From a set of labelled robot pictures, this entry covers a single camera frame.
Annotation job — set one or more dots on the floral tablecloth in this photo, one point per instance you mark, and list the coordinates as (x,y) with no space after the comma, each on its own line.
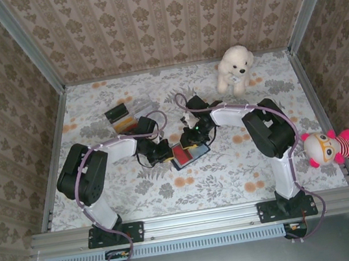
(202,182)

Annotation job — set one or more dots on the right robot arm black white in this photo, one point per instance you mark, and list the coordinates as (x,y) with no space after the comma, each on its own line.
(231,117)

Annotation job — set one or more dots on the orange card stack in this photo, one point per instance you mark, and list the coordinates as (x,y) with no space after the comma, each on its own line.
(125,123)

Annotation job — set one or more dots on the pink striped plush doll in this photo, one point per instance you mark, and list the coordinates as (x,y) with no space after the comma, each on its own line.
(322,151)

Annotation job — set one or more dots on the red card stack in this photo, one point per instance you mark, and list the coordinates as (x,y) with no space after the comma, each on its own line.
(128,129)

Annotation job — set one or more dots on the clear plastic organizer box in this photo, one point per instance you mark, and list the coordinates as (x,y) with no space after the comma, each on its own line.
(143,107)

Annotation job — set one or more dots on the small black box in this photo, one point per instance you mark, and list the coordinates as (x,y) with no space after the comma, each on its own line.
(116,113)

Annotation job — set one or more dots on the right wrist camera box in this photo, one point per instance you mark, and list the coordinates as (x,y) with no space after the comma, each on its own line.
(189,121)

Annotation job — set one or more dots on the white card stack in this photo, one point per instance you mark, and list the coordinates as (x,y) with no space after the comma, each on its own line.
(143,110)

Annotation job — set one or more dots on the aluminium mounting beam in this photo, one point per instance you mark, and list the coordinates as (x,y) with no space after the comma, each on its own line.
(201,220)

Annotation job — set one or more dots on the aluminium side rail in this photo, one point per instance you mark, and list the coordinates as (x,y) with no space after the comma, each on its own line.
(59,121)
(306,84)

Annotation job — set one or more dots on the aluminium table edge rail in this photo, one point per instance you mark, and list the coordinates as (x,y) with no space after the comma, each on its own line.
(152,70)

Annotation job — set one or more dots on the white plush dog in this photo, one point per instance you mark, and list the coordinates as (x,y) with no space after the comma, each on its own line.
(233,62)

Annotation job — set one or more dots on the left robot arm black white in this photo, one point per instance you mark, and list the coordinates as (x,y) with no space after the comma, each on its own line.
(79,177)

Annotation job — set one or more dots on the blue card holder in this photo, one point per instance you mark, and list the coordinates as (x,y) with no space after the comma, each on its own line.
(202,152)

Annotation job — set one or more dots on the red credit card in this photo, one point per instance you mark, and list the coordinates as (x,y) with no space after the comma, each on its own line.
(183,156)

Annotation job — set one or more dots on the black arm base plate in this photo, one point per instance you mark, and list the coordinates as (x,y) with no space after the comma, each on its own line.
(134,231)
(267,212)

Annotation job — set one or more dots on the aluminium frame post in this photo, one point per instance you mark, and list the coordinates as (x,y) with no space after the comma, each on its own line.
(26,44)
(310,2)

